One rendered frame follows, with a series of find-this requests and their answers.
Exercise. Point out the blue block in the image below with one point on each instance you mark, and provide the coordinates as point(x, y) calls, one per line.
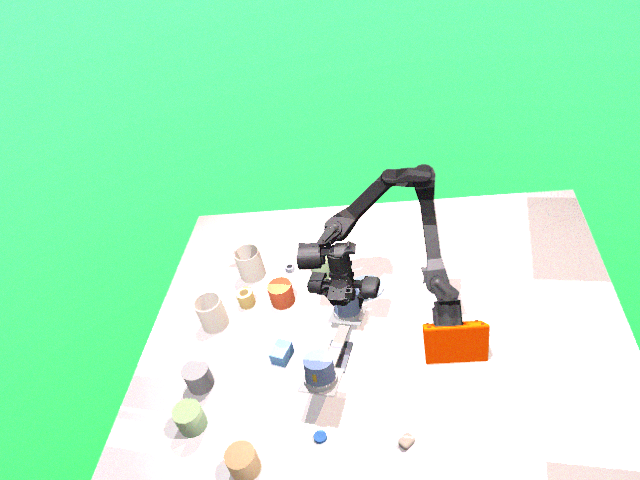
point(281, 353)

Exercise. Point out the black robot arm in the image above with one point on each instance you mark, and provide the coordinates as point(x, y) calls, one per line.
point(447, 310)

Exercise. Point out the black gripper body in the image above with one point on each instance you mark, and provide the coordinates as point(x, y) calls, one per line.
point(368, 287)

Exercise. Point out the pale green cylinder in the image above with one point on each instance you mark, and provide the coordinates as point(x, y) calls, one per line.
point(189, 417)

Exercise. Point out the olive green cup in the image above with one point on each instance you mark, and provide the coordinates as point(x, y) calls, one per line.
point(323, 269)

